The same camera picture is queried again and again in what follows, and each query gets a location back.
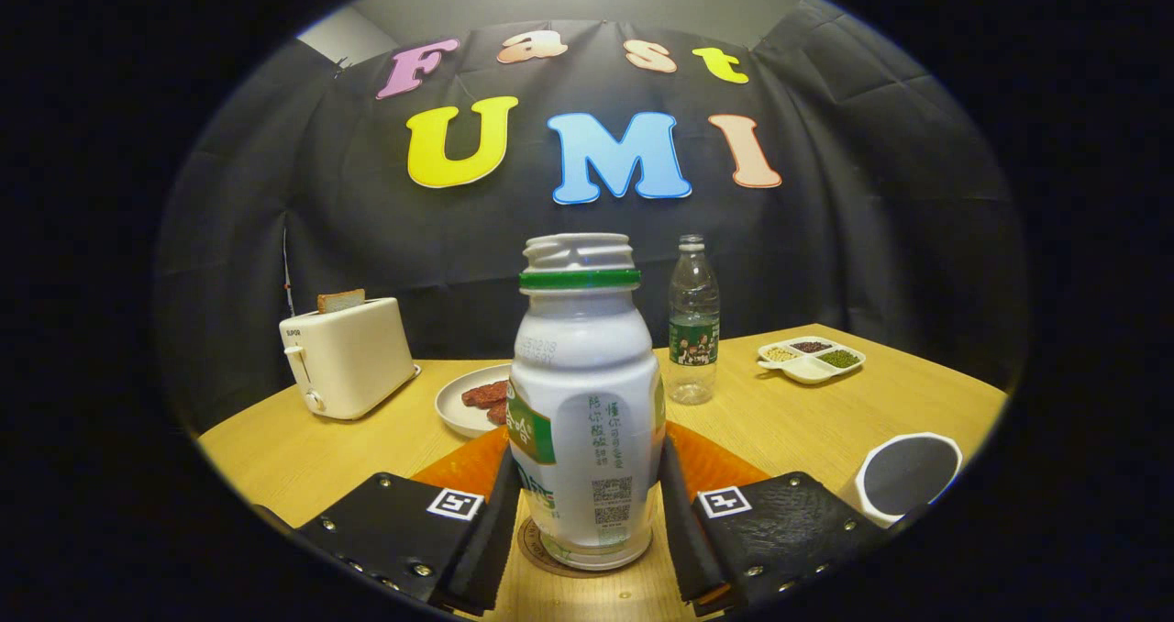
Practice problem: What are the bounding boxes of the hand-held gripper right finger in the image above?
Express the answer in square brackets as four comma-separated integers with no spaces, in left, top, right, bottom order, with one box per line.
[659,420,889,617]

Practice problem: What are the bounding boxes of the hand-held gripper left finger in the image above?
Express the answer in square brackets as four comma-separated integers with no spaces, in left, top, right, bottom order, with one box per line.
[295,423,524,617]

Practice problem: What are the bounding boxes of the round cork coaster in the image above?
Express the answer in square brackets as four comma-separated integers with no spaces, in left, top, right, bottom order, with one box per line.
[516,515,643,579]

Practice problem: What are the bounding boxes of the white juice bottle green ring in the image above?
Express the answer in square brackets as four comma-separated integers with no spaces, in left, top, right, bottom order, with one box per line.
[506,232,668,572]

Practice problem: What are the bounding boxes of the white cup with cork handle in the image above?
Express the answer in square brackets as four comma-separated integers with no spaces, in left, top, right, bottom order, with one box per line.
[853,432,964,528]

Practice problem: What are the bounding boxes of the clear water bottle green label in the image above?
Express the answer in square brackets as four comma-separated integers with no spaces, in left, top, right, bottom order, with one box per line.
[667,234,722,406]

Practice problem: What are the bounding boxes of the white round plate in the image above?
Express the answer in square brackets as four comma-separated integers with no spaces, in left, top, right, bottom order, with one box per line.
[435,363,515,439]

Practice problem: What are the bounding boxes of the wooden table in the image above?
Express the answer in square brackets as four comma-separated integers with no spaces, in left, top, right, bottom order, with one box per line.
[197,323,1010,622]

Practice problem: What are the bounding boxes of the white toaster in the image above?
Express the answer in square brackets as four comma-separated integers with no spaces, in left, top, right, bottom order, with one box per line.
[279,297,423,421]

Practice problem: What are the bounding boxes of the white divided dish with beans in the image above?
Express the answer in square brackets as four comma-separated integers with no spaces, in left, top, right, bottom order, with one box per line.
[757,336,868,385]

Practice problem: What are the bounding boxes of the black backdrop cloth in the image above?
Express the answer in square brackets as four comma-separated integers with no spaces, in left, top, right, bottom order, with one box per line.
[151,0,1028,430]

